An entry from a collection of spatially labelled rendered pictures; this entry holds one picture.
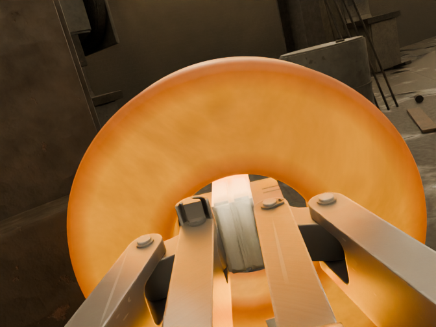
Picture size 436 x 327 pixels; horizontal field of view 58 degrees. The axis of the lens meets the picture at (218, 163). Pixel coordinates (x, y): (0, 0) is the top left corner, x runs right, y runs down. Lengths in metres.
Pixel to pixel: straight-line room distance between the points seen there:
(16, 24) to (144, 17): 6.71
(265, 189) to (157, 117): 0.05
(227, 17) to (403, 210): 7.90
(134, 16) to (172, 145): 6.98
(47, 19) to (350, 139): 0.41
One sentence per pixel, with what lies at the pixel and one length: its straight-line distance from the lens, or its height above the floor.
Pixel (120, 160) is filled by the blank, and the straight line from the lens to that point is 0.16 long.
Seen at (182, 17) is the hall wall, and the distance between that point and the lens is 7.53.
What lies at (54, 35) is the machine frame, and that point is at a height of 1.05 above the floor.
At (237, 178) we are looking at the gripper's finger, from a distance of 0.16.
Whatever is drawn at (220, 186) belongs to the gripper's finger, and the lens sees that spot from 0.16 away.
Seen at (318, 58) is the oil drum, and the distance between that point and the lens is 2.61.
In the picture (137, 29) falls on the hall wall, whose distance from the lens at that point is 7.10.
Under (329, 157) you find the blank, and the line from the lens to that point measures 0.16.
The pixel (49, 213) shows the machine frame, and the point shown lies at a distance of 0.46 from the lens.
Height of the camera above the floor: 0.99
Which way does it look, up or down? 15 degrees down
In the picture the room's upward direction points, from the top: 14 degrees counter-clockwise
